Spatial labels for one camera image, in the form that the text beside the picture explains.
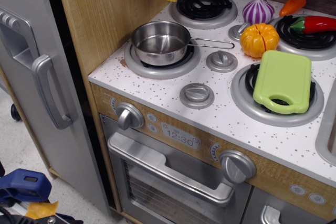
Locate silver oven dial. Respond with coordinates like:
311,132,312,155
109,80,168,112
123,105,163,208
219,150,257,184
116,102,144,131

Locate orange toy pumpkin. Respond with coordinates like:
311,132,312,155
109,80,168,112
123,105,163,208
240,23,280,58

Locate small steel saucepan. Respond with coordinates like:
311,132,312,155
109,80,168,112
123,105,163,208
130,20,235,66

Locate blue clamp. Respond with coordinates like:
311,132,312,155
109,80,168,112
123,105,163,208
1,168,52,202

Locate front left stove burner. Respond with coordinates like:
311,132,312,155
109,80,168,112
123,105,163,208
123,37,201,80

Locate left silver oven dial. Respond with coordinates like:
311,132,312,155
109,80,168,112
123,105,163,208
116,102,144,131

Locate silver stovetop knob back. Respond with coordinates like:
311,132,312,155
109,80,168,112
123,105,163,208
228,22,250,42

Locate silver stovetop knob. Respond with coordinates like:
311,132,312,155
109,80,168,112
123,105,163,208
206,50,238,73
179,83,215,109
228,22,250,42

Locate silver toy fridge door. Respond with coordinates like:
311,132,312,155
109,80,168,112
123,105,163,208
1,0,111,215

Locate silver oven door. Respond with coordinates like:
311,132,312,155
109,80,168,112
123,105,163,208
100,115,251,223

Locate silver oven door handle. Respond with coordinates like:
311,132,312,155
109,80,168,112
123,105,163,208
108,133,234,207

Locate orange toy carrot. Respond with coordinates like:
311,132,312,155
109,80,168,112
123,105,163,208
279,0,307,17

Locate lower right silver drawer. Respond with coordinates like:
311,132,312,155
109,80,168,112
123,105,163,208
241,187,328,223

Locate purple white toy onion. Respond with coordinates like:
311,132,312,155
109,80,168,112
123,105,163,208
243,0,275,24

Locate silver stovetop knob middle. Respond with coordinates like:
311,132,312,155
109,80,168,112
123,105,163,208
206,50,238,73

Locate stove burner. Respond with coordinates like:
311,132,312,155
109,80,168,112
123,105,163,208
230,64,324,127
123,37,201,80
170,0,238,30
270,15,335,61

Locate yellow tape piece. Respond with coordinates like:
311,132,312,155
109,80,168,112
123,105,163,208
25,201,59,219

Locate red toy chili pepper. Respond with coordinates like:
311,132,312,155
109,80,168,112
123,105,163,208
290,16,335,34

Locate front right stove burner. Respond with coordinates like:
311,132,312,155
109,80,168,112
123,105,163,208
230,64,324,127

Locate silver fridge door handle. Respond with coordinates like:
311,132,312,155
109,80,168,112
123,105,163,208
31,54,78,130

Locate green plastic cutting board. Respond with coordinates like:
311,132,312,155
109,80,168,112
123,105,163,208
253,50,312,114

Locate silver stovetop knob front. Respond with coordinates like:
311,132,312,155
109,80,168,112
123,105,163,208
179,83,215,109

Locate right silver oven dial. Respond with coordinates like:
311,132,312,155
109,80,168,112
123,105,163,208
219,150,257,184

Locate back right stove burner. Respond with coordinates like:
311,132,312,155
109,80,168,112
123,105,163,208
270,15,335,61

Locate silver sink rim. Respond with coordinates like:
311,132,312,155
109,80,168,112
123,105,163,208
315,81,335,166

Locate back left stove burner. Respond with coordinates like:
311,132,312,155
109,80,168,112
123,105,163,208
170,0,238,30

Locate black caster wheel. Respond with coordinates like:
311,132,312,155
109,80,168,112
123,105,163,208
11,104,22,122

